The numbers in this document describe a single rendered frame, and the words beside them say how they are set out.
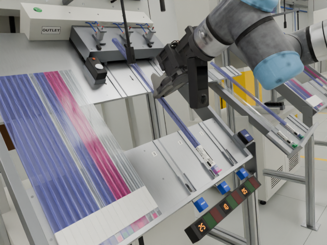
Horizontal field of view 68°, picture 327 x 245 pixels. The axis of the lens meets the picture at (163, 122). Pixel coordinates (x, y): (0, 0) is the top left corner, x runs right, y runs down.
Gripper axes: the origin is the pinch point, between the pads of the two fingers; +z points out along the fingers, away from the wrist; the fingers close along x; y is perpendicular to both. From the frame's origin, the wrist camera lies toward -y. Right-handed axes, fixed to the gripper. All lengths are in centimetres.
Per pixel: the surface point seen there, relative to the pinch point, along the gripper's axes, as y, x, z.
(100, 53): 24.7, 1.6, 14.2
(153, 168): -16.5, 6.3, 8.7
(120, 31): 35.0, -12.2, 15.6
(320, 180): -85, -170, 51
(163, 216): -27.5, 13.0, 3.6
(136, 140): 2, -29, 63
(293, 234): -88, -91, 46
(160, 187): -21.8, 7.6, 7.3
